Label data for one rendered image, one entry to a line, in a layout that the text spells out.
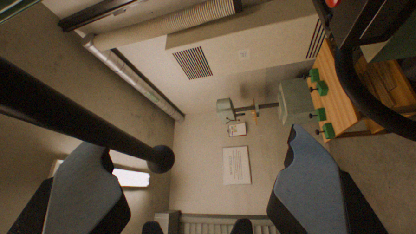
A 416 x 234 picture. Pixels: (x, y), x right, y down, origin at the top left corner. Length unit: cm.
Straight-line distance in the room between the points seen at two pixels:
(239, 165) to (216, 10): 227
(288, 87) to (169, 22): 157
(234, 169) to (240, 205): 55
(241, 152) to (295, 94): 131
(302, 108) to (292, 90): 27
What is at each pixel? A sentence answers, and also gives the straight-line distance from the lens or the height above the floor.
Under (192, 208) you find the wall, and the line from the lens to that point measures 313.
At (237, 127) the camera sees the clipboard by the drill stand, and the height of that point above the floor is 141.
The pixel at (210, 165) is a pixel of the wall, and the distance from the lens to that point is 303.
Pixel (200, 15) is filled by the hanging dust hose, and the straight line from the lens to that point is 152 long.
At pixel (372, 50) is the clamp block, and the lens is 29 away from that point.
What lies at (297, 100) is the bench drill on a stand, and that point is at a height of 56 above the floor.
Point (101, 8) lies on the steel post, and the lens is 181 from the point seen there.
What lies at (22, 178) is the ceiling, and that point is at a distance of 175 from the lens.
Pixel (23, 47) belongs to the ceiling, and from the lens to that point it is 191.
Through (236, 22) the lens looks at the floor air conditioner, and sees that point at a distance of 158.
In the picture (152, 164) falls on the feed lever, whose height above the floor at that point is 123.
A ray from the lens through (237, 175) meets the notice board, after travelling 291.
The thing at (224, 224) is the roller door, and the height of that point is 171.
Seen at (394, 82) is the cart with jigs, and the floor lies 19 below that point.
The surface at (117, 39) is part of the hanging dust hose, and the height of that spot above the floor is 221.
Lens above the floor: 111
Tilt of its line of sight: 15 degrees up
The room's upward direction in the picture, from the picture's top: 97 degrees counter-clockwise
